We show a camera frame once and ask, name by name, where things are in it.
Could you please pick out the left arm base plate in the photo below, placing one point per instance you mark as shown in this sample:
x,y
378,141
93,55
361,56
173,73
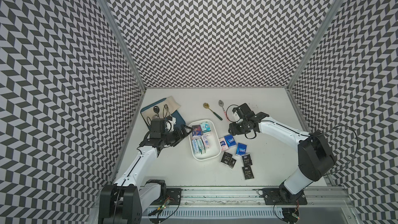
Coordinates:
x,y
171,197

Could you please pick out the clear light blue tissue pack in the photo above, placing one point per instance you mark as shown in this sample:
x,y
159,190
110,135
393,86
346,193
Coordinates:
x,y
195,146

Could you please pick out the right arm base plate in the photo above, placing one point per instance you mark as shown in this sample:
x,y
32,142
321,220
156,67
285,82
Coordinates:
x,y
277,196

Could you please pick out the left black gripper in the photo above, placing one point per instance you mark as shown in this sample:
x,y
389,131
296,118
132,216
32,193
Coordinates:
x,y
179,137

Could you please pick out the pink tissue pack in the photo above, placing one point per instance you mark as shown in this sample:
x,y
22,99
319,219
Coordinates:
x,y
223,144
205,141

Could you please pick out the black spoon on tray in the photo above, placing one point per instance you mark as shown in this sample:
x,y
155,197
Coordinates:
x,y
156,110

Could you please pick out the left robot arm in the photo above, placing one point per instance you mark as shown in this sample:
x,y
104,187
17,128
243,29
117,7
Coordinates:
x,y
125,200

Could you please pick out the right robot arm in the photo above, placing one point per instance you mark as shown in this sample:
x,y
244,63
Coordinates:
x,y
315,156

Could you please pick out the gold spoon green handle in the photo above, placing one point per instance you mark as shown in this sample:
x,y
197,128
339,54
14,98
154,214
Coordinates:
x,y
206,106

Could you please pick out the aluminium front rail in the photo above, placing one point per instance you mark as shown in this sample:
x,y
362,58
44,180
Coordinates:
x,y
252,197

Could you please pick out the teal rectangular tray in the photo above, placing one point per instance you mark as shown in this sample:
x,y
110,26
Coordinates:
x,y
148,115

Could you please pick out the teal tissue pack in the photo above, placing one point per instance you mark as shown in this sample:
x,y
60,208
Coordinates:
x,y
201,146
205,127

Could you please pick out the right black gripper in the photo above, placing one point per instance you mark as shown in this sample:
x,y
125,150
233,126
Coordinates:
x,y
233,130

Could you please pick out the beige cloth napkin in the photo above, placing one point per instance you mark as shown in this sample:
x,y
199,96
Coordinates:
x,y
170,101

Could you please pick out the white plastic storage box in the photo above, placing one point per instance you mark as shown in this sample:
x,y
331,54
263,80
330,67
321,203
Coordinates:
x,y
214,150

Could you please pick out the silver spoon pink handle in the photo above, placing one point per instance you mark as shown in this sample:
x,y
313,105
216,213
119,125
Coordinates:
x,y
221,104

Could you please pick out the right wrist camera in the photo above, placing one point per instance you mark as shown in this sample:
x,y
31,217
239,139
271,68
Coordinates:
x,y
236,117

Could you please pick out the small black sachet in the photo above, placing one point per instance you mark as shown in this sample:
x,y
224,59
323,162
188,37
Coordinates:
x,y
232,163

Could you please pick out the cartoon dark blue tissue pack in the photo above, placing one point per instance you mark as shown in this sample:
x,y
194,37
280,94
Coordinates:
x,y
196,130

